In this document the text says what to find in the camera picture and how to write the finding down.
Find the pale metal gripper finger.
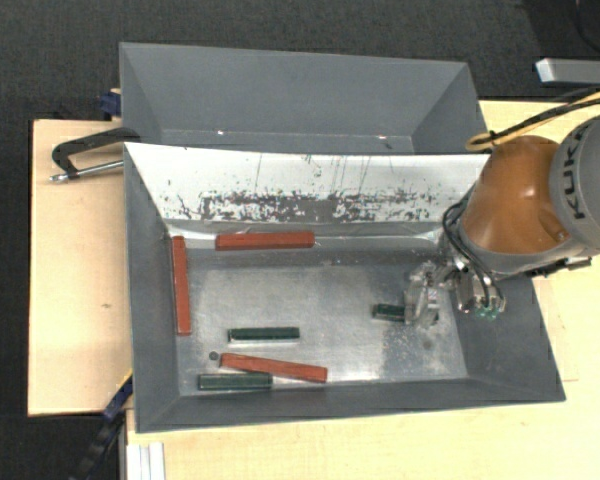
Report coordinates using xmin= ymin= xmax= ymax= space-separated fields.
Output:
xmin=403 ymin=268 xmax=430 ymax=325
xmin=419 ymin=287 xmax=442 ymax=330

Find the pale wood flat board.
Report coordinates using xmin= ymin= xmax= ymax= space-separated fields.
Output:
xmin=27 ymin=117 xmax=134 ymax=417

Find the grey metal bin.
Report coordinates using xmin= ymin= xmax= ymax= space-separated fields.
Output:
xmin=118 ymin=41 xmax=567 ymax=434

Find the dark green flat block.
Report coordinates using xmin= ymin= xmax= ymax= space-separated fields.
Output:
xmin=197 ymin=372 xmax=274 ymax=392
xmin=227 ymin=326 xmax=301 ymax=343
xmin=371 ymin=303 xmax=407 ymax=322

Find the red-brown flat block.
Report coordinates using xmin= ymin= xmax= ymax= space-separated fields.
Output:
xmin=219 ymin=352 xmax=329 ymax=384
xmin=171 ymin=235 xmax=193 ymax=337
xmin=214 ymin=231 xmax=316 ymax=252

